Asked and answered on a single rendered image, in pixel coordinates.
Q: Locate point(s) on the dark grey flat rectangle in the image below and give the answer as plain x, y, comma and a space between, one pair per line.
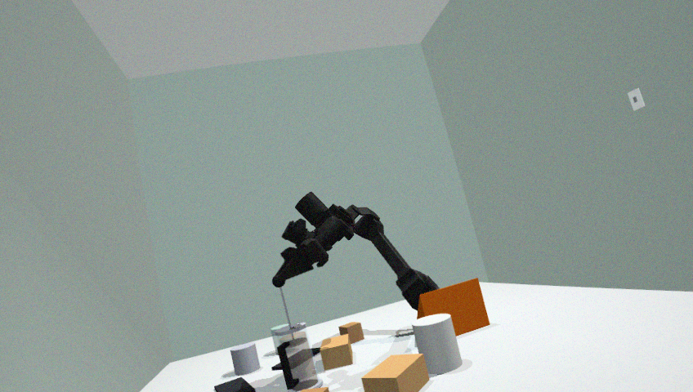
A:
279, 367
237, 385

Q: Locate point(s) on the grey cylinder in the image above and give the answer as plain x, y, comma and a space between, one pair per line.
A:
436, 340
245, 358

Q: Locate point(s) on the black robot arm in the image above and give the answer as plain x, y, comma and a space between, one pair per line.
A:
338, 222

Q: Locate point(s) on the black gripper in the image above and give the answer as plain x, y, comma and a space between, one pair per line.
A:
312, 250

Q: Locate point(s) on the white french press with black knob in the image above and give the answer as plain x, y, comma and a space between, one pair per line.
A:
295, 353

